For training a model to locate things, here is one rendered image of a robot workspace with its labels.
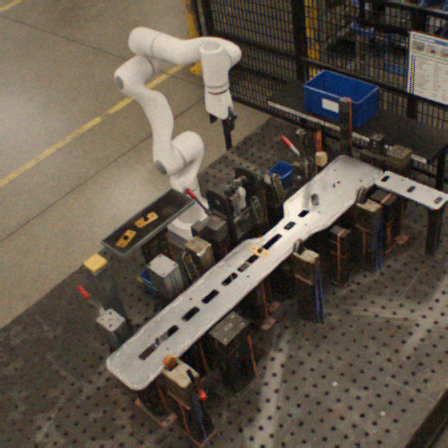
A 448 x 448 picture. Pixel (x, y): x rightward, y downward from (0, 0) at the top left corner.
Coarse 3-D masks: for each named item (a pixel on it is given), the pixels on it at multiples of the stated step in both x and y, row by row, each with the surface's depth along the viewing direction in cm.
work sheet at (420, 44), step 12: (408, 36) 266; (420, 36) 262; (432, 36) 258; (408, 48) 270; (420, 48) 266; (432, 48) 262; (444, 48) 258; (408, 60) 273; (420, 60) 269; (432, 60) 265; (444, 60) 261; (408, 72) 277; (420, 72) 273; (432, 72) 269; (444, 72) 265; (408, 84) 281; (420, 84) 276; (432, 84) 272; (444, 84) 268; (420, 96) 280; (432, 96) 276; (444, 96) 271
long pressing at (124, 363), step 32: (352, 160) 279; (320, 192) 267; (352, 192) 264; (320, 224) 253; (288, 256) 245; (192, 288) 238; (224, 288) 236; (160, 320) 230; (192, 320) 227; (128, 352) 221; (160, 352) 219; (128, 384) 212
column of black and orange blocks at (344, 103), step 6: (342, 102) 278; (348, 102) 278; (342, 108) 281; (348, 108) 280; (342, 114) 283; (348, 114) 282; (342, 120) 285; (348, 120) 284; (342, 126) 287; (348, 126) 286; (342, 132) 290; (348, 132) 288; (342, 138) 292; (348, 138) 290; (342, 144) 295; (348, 144) 293; (342, 150) 296; (348, 150) 295
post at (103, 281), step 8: (88, 272) 234; (96, 272) 232; (104, 272) 234; (112, 272) 237; (96, 280) 233; (104, 280) 235; (112, 280) 238; (96, 288) 238; (104, 288) 237; (112, 288) 240; (104, 296) 240; (112, 296) 243; (104, 304) 245; (112, 304) 245; (120, 304) 248; (120, 312) 250; (128, 320) 255
